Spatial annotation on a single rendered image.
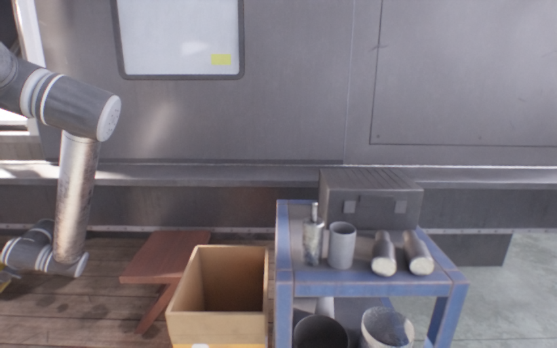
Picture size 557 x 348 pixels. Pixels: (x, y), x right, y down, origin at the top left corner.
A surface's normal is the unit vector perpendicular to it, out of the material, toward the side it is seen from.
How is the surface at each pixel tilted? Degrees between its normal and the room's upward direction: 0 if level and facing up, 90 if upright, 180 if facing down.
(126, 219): 90
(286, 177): 31
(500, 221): 90
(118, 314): 0
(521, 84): 87
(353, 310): 0
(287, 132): 87
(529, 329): 0
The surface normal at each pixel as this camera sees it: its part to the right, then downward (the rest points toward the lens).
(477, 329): 0.01, -0.95
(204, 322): 0.02, 0.33
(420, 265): -0.22, 0.32
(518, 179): 0.00, -0.64
